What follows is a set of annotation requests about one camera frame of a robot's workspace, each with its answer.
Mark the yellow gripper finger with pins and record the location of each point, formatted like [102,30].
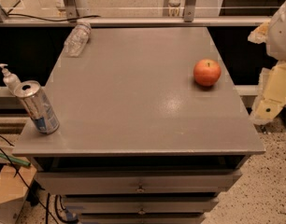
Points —
[259,34]
[271,96]

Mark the red apple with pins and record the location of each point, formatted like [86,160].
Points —
[206,72]

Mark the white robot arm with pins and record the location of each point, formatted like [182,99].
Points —
[276,35]

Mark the clear plastic water bottle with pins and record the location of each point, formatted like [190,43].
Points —
[77,39]

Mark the white pump dispenser bottle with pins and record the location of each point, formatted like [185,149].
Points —
[11,80]

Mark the grey drawer cabinet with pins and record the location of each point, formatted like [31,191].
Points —
[129,103]

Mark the bottom grey drawer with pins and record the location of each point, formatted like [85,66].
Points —
[142,219]

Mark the grey drawer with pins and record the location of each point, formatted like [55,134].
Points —
[90,183]
[142,219]
[140,204]

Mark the top grey drawer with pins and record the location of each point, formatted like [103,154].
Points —
[90,183]

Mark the middle grey drawer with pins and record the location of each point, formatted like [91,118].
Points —
[140,204]

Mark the silver blue drink can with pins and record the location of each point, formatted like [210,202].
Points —
[37,105]

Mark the cardboard box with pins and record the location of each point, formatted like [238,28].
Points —
[13,193]

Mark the green rod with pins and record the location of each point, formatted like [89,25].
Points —
[5,158]

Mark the right metal bracket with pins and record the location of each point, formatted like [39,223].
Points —
[189,9]

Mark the metal bracket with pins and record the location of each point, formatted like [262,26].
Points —
[189,9]
[71,9]

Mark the left metal bracket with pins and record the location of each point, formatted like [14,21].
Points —
[71,9]

